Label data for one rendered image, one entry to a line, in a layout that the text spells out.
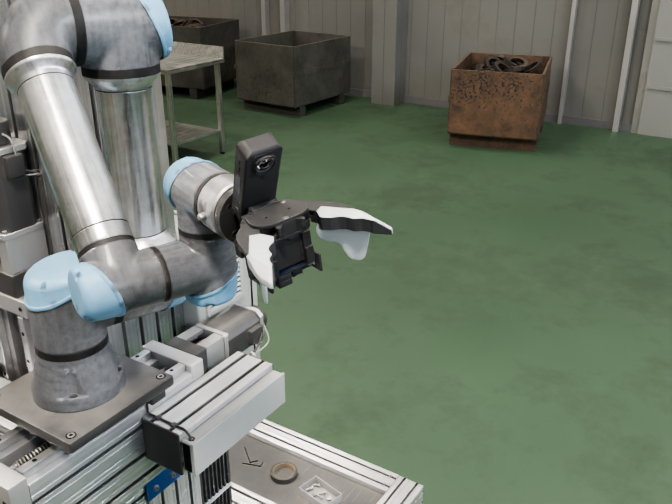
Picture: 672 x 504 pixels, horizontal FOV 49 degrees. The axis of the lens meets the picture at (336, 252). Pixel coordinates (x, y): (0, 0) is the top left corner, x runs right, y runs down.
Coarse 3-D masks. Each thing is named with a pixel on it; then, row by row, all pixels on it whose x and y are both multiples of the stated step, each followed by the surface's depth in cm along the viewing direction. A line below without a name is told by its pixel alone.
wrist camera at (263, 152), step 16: (240, 144) 77; (256, 144) 77; (272, 144) 77; (240, 160) 78; (256, 160) 77; (272, 160) 78; (240, 176) 79; (256, 176) 79; (272, 176) 81; (240, 192) 81; (256, 192) 82; (272, 192) 83; (240, 208) 83
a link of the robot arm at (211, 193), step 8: (216, 176) 90; (224, 176) 90; (232, 176) 90; (208, 184) 89; (216, 184) 88; (224, 184) 87; (232, 184) 87; (208, 192) 88; (216, 192) 87; (224, 192) 87; (200, 200) 89; (208, 200) 88; (216, 200) 87; (200, 208) 89; (208, 208) 87; (200, 216) 88; (208, 216) 88; (208, 224) 89; (216, 232) 88
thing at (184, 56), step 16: (176, 48) 652; (192, 48) 642; (208, 48) 632; (160, 64) 599; (176, 64) 599; (192, 64) 599; (208, 64) 613; (176, 128) 656; (192, 128) 656; (208, 128) 656; (176, 144) 606; (224, 144) 658; (176, 160) 610
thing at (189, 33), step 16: (176, 16) 936; (176, 32) 843; (192, 32) 835; (208, 32) 847; (224, 32) 880; (224, 48) 886; (224, 64) 891; (176, 80) 868; (192, 80) 859; (208, 80) 863; (224, 80) 897; (192, 96) 869
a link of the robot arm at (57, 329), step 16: (48, 256) 118; (64, 256) 118; (32, 272) 114; (48, 272) 113; (64, 272) 113; (32, 288) 111; (48, 288) 111; (64, 288) 111; (32, 304) 112; (48, 304) 111; (64, 304) 112; (32, 320) 114; (48, 320) 113; (64, 320) 113; (80, 320) 114; (112, 320) 118; (32, 336) 117; (48, 336) 114; (64, 336) 114; (80, 336) 115; (96, 336) 117; (48, 352) 115; (64, 352) 115
